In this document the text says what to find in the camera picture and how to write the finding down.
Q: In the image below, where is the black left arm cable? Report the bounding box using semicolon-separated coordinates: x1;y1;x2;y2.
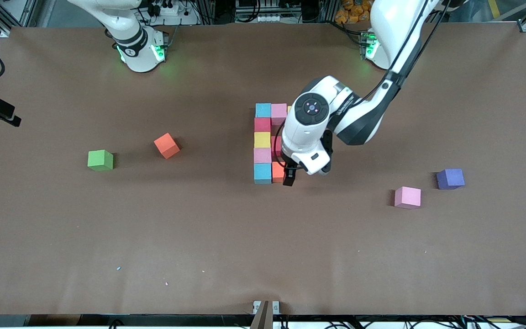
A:
274;0;451;170

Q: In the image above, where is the white power strip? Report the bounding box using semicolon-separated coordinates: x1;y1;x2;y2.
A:
147;0;186;18

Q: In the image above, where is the purple foam block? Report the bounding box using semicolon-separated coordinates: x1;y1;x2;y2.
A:
436;168;466;191

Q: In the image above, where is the pile of orange snack bags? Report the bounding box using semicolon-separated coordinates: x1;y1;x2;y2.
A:
335;0;373;24

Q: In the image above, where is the metal table edge bracket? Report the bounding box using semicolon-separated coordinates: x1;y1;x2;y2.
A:
250;300;281;329

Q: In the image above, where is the green-lit arm base board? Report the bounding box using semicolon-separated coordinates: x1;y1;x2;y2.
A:
153;31;169;63
359;28;378;60

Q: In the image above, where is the black white electronics unit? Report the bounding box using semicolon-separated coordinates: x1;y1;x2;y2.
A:
235;0;283;23

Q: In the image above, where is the green foam block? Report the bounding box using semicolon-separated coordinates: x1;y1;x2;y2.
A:
87;149;114;172

